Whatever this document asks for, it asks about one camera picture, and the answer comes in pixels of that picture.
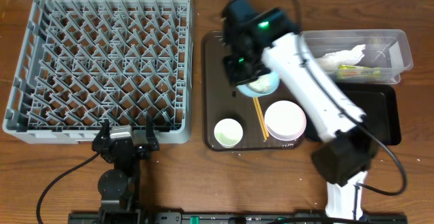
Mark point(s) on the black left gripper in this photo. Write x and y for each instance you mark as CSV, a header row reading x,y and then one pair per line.
x,y
102,144

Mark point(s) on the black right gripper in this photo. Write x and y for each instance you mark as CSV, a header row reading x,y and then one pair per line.
x,y
237,77

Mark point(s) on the rice food waste pile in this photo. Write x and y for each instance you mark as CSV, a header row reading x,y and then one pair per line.
x,y
262,85

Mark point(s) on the light blue bowl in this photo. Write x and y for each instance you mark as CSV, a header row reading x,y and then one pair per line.
x,y
245,90

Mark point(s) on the small white cup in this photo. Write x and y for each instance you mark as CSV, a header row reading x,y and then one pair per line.
x,y
228,132

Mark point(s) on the green snack wrapper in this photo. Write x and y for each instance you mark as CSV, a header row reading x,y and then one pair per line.
x,y
352,71

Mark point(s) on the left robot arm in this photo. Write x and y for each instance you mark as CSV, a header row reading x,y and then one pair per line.
x,y
120,187

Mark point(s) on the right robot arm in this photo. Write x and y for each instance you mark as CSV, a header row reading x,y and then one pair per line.
x,y
269,43

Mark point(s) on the black waste tray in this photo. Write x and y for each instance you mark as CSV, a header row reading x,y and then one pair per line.
x,y
380,104

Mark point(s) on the dark brown serving tray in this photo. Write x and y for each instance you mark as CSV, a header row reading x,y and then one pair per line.
x,y
222,101

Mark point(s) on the wooden chopstick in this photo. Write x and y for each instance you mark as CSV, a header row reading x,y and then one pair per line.
x,y
263,118
259,118

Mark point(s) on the white pink bowl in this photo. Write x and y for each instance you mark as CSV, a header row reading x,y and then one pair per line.
x,y
285,120

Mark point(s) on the grey dish rack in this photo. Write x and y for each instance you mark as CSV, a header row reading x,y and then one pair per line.
x,y
86,62

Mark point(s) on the clear plastic bin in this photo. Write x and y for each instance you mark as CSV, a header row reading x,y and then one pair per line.
x,y
387,49

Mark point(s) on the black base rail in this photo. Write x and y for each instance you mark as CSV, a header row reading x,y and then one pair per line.
x,y
180,218

